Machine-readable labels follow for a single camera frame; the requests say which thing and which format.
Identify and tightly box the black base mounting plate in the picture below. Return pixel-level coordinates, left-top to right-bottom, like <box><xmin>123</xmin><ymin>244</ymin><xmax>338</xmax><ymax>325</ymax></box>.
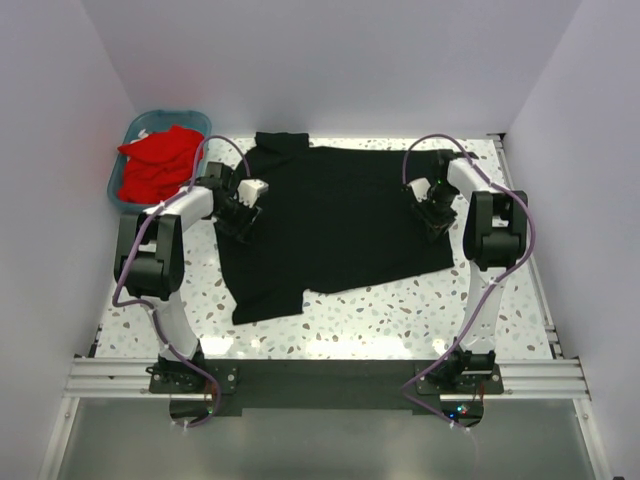
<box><xmin>146</xmin><ymin>356</ymin><xmax>505</xmax><ymax>420</ymax></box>

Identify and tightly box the black t shirt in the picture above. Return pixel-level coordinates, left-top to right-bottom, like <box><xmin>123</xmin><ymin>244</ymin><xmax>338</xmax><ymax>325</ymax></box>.
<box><xmin>215</xmin><ymin>132</ymin><xmax>454</xmax><ymax>325</ymax></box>

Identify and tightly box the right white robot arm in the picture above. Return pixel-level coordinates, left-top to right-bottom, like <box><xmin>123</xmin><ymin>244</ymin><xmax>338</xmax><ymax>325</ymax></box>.
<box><xmin>402</xmin><ymin>153</ymin><xmax>531</xmax><ymax>393</ymax></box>

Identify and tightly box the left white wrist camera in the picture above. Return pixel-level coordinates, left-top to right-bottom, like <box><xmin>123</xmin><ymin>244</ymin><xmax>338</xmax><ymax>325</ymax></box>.
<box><xmin>237</xmin><ymin>179</ymin><xmax>269</xmax><ymax>208</ymax></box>

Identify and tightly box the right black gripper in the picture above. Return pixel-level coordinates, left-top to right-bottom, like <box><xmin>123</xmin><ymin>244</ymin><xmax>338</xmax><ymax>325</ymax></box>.
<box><xmin>412</xmin><ymin>182</ymin><xmax>459</xmax><ymax>244</ymax></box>

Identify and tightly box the red t shirt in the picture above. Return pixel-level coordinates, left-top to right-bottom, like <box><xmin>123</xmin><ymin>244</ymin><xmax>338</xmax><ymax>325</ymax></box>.
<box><xmin>117</xmin><ymin>125</ymin><xmax>204</xmax><ymax>205</ymax></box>

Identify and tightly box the aluminium frame rail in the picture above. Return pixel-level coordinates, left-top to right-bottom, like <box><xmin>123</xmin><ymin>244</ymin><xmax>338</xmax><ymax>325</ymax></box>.
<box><xmin>37</xmin><ymin>134</ymin><xmax>611</xmax><ymax>480</ymax></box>

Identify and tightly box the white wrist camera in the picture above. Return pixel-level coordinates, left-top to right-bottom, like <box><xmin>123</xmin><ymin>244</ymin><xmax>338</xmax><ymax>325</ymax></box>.
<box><xmin>237</xmin><ymin>179</ymin><xmax>269</xmax><ymax>208</ymax></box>
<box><xmin>405</xmin><ymin>177</ymin><xmax>431</xmax><ymax>203</ymax></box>

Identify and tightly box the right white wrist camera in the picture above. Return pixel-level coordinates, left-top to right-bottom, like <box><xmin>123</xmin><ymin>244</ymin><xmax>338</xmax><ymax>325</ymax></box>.
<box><xmin>405</xmin><ymin>177</ymin><xmax>431</xmax><ymax>203</ymax></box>

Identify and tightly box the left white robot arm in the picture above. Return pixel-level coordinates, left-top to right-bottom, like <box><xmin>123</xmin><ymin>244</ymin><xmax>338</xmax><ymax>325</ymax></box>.
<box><xmin>112</xmin><ymin>162</ymin><xmax>269</xmax><ymax>392</ymax></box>

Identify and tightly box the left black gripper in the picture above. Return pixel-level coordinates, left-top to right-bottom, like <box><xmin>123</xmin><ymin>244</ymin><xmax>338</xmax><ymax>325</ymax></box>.
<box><xmin>212</xmin><ymin>193</ymin><xmax>261</xmax><ymax>244</ymax></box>

